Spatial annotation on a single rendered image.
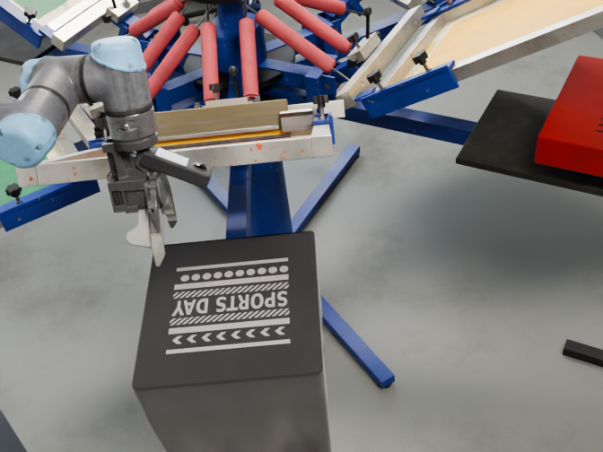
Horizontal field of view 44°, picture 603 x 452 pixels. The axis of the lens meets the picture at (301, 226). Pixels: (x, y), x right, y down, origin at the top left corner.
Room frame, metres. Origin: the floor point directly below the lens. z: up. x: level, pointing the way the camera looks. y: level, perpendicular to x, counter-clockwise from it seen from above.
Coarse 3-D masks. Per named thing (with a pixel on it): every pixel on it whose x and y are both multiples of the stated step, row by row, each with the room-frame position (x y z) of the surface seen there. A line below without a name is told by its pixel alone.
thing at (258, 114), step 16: (160, 112) 1.69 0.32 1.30; (176, 112) 1.69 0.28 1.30; (192, 112) 1.68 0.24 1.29; (208, 112) 1.68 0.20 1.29; (224, 112) 1.67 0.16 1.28; (240, 112) 1.67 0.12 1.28; (256, 112) 1.66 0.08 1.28; (272, 112) 1.66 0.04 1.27; (160, 128) 1.67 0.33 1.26; (176, 128) 1.66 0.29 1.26; (192, 128) 1.66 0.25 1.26; (208, 128) 1.65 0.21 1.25; (224, 128) 1.65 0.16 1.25; (240, 128) 1.64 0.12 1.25
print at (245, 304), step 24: (216, 264) 1.46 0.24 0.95; (240, 264) 1.45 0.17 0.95; (264, 264) 1.44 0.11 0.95; (192, 288) 1.38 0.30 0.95; (216, 288) 1.37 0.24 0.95; (240, 288) 1.36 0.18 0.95; (264, 288) 1.35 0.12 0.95; (288, 288) 1.34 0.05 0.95; (192, 312) 1.30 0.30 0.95; (216, 312) 1.29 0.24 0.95; (240, 312) 1.28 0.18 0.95; (264, 312) 1.27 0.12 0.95; (288, 312) 1.26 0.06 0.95; (168, 336) 1.23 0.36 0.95; (192, 336) 1.22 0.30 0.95; (216, 336) 1.21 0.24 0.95; (240, 336) 1.20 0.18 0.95; (264, 336) 1.19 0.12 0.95; (288, 336) 1.18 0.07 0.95
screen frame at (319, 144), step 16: (320, 128) 1.37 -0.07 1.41; (224, 144) 1.16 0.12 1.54; (240, 144) 1.13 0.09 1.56; (256, 144) 1.13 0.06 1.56; (272, 144) 1.12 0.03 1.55; (288, 144) 1.12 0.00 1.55; (304, 144) 1.12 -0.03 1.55; (320, 144) 1.11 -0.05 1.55; (48, 160) 1.26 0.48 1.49; (64, 160) 1.28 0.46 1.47; (80, 160) 1.16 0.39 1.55; (96, 160) 1.14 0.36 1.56; (208, 160) 1.12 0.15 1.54; (224, 160) 1.12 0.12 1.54; (240, 160) 1.11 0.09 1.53; (256, 160) 1.11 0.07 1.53; (272, 160) 1.11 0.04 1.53; (288, 160) 1.11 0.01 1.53; (32, 176) 1.14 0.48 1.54; (48, 176) 1.14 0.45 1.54; (64, 176) 1.14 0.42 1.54; (80, 176) 1.13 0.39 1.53; (96, 176) 1.13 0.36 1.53
